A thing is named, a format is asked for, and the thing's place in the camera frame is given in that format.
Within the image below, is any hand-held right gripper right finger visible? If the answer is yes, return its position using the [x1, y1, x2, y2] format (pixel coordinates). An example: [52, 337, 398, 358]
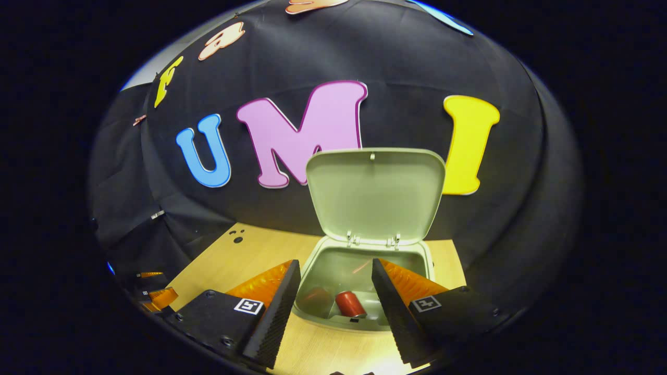
[371, 258, 509, 369]

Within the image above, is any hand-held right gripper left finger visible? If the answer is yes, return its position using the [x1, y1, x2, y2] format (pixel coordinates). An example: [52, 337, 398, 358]
[163, 259, 302, 370]

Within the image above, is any red pop can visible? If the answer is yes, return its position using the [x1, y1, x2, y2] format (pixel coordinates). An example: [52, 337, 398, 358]
[335, 291, 367, 318]

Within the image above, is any pale green garbage bin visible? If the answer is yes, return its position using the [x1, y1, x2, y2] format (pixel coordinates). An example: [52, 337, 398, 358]
[292, 147, 447, 332]

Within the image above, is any wooden desktop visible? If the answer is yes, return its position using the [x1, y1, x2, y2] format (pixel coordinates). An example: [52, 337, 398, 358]
[168, 223, 468, 375]

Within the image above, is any black backdrop cloth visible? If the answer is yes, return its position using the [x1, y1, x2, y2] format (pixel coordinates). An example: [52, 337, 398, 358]
[89, 0, 583, 313]

